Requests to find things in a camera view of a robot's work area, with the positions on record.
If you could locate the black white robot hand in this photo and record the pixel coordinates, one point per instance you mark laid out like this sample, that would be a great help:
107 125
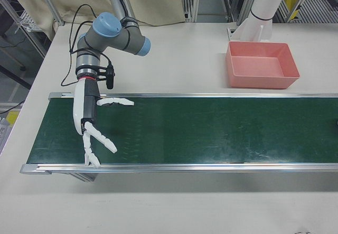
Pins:
79 107

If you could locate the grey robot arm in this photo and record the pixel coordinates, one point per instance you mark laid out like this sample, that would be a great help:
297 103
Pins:
105 36

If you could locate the pink plastic box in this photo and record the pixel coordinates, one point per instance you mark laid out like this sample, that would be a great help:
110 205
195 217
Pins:
261 65

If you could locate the yellow floor item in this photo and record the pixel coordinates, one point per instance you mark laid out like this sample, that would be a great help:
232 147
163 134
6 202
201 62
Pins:
13 117

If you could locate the green conveyor belt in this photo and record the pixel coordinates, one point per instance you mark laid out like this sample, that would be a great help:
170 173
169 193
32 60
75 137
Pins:
185 133

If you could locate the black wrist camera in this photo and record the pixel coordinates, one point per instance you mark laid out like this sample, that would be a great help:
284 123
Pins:
110 75

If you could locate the white column base mount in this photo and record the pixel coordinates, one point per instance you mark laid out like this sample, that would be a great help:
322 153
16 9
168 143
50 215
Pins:
253 32

